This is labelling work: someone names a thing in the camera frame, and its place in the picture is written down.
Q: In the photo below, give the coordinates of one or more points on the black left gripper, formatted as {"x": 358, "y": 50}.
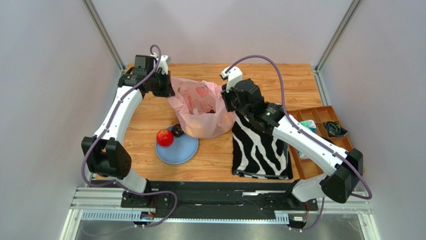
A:
{"x": 168, "y": 91}

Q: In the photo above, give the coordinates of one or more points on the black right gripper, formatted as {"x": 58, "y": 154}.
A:
{"x": 228, "y": 98}

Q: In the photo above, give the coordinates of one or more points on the pink peach-print plastic bag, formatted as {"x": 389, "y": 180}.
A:
{"x": 192, "y": 100}

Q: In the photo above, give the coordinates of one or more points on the red apple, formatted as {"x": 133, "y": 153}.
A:
{"x": 164, "y": 138}

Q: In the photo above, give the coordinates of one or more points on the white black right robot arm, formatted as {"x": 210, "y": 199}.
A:
{"x": 342, "y": 169}

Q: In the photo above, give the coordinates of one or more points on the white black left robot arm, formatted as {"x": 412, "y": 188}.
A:
{"x": 104, "y": 152}

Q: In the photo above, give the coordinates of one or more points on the dark purple mangosteen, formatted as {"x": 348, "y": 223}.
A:
{"x": 177, "y": 130}

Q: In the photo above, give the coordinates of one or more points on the black white zebra towel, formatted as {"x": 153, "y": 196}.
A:
{"x": 258, "y": 155}

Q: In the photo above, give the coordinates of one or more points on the blue plate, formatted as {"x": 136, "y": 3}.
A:
{"x": 181, "y": 151}

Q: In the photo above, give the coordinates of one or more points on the teal white blue sock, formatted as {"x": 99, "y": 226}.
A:
{"x": 310, "y": 124}

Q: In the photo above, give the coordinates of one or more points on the dark blue yellow patterned cloth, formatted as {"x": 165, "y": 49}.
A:
{"x": 334, "y": 129}

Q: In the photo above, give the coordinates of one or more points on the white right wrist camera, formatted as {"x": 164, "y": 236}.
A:
{"x": 232, "y": 75}

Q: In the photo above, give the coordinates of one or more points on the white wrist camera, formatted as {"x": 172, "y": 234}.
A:
{"x": 232, "y": 75}
{"x": 163, "y": 66}

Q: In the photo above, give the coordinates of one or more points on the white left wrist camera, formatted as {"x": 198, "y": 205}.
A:
{"x": 163, "y": 66}

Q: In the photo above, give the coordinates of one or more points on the left aluminium frame post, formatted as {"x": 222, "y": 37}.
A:
{"x": 102, "y": 30}

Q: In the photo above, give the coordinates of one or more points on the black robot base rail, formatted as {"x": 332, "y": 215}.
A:
{"x": 219, "y": 200}

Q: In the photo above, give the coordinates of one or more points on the aluminium frame rail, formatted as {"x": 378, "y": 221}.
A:
{"x": 338, "y": 33}

